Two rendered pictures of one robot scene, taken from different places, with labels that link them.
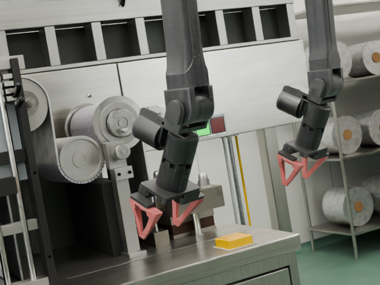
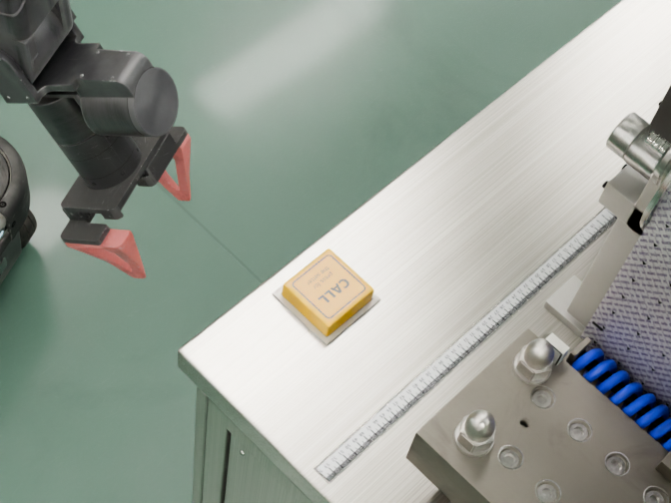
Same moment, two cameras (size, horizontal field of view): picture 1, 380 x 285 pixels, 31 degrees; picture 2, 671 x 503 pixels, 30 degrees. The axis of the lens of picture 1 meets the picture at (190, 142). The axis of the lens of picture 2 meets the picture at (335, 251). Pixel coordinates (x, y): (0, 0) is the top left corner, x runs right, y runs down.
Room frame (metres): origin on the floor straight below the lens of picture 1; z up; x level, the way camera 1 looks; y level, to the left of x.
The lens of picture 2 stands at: (2.27, -0.39, 2.06)
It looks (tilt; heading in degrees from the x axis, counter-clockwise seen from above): 58 degrees down; 152
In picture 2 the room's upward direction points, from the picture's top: 12 degrees clockwise
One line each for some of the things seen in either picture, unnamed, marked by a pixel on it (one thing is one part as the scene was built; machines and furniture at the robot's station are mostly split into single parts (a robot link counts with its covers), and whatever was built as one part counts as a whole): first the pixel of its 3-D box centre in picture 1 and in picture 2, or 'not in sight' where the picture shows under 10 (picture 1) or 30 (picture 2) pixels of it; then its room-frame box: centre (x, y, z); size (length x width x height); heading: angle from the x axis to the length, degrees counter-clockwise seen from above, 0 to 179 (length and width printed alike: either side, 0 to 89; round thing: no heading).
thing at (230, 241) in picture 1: (233, 241); (328, 291); (1.68, -0.07, 0.91); 0.07 x 0.07 x 0.02; 27
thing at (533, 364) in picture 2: not in sight; (537, 356); (1.87, 0.06, 1.05); 0.04 x 0.04 x 0.04
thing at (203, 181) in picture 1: (203, 178); (478, 428); (1.92, -0.02, 1.05); 0.04 x 0.04 x 0.04
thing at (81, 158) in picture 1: (67, 159); not in sight; (1.87, 0.34, 1.18); 0.26 x 0.12 x 0.12; 27
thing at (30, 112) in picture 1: (23, 104); not in sight; (1.68, 0.39, 1.34); 0.06 x 0.06 x 0.06; 27
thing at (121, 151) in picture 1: (121, 151); (628, 135); (1.73, 0.18, 1.18); 0.04 x 0.02 x 0.04; 117
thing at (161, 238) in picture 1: (141, 233); not in sight; (1.95, 0.18, 0.92); 0.28 x 0.04 x 0.04; 27
